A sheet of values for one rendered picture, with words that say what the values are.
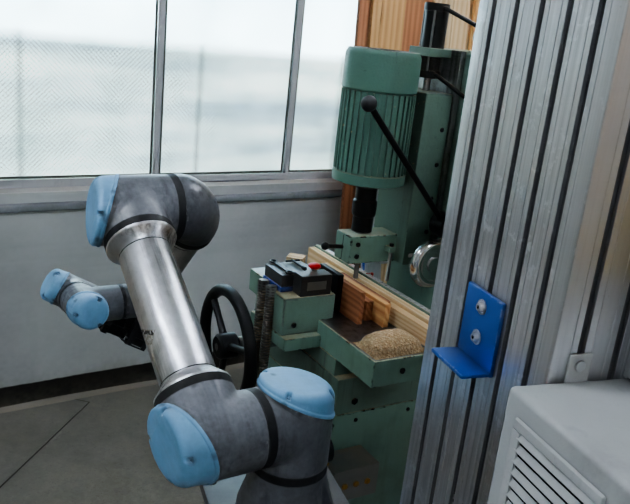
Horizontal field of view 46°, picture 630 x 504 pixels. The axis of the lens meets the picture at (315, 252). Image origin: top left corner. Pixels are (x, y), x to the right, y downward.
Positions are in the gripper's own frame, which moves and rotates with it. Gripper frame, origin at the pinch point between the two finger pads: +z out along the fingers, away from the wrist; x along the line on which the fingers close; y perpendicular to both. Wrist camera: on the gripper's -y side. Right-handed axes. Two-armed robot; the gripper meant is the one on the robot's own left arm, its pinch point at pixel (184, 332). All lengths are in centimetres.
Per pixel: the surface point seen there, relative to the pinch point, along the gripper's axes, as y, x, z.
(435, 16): -94, 14, 6
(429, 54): -86, 15, 9
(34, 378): 67, -119, 22
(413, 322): -31, 37, 27
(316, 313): -21.2, 22.5, 14.1
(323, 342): -16.4, 25.7, 17.7
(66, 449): 74, -83, 32
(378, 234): -45, 14, 24
